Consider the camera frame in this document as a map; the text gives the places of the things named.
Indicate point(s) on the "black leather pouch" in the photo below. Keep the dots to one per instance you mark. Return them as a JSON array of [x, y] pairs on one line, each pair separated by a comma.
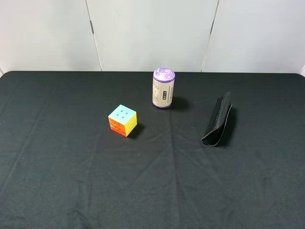
[[217, 123]]

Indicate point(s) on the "colourful puzzle cube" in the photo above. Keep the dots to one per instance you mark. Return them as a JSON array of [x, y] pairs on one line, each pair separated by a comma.
[[122, 120]]

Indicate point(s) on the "black tablecloth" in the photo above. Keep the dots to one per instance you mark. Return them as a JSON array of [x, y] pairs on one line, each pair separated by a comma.
[[62, 167]]

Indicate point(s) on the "purple capped paper cylinder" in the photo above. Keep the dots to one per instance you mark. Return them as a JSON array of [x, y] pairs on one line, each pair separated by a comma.
[[163, 83]]

